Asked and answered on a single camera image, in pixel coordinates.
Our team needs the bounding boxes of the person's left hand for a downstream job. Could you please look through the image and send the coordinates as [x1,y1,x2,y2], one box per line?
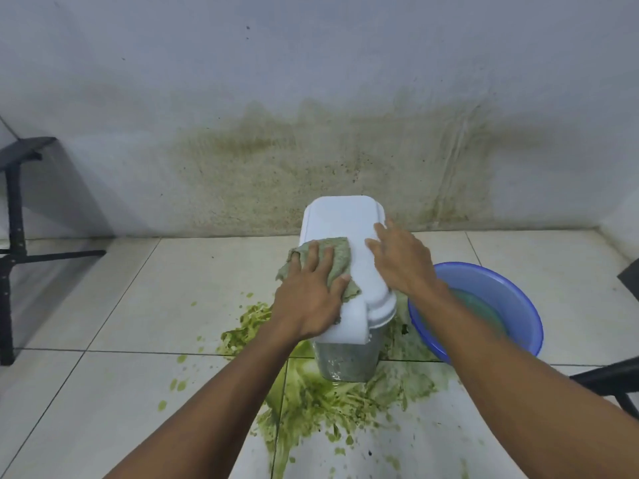
[268,240,353,341]

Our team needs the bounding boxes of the person's right hand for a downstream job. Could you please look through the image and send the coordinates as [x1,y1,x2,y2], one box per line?
[365,220,449,301]

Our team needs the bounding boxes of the grey pedal bin white lid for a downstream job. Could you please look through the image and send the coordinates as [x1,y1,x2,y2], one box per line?
[298,195,398,384]

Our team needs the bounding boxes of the green stained cleaning cloth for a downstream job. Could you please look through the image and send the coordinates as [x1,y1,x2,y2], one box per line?
[276,236,363,326]

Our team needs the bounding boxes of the person's right forearm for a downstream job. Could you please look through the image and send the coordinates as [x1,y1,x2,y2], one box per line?
[418,283,639,479]

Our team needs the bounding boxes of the person's left forearm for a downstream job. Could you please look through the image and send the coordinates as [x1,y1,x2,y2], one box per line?
[103,319,306,479]

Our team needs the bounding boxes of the blue plastic basin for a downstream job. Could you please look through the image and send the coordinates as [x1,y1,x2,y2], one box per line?
[407,261,544,365]

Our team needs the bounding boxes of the black framed glass door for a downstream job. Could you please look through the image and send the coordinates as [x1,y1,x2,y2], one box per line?
[616,258,639,301]

